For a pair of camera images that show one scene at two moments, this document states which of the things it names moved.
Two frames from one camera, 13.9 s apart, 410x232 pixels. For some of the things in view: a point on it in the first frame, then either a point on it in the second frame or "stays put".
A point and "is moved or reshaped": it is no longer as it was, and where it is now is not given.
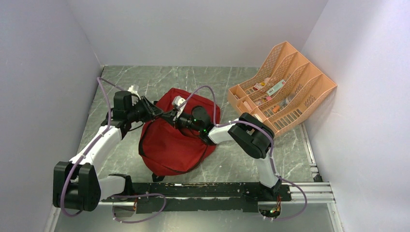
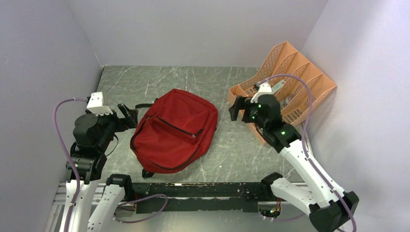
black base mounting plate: [197, 196] stays put
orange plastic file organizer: [285, 94] stays put
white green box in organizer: [275, 88] stays put
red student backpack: [169, 151] is moved or reshaped
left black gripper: [154, 110] → [130, 119]
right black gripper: [169, 117] → [241, 103]
